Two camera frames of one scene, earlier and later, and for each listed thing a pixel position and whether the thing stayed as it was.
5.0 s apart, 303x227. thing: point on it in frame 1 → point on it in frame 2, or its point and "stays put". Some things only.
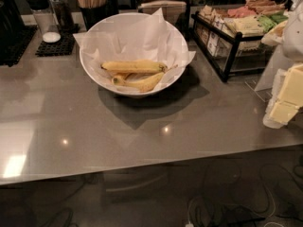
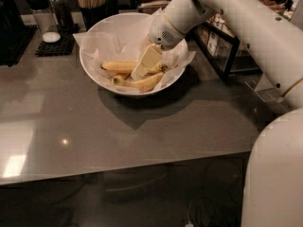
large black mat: x=13 y=42 stays put
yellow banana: x=134 y=66 stays put
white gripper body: x=294 y=38 → x=162 y=31
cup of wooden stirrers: x=91 y=0 stays put
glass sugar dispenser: x=38 y=2 stays put
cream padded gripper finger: x=287 y=96 → x=151 y=55
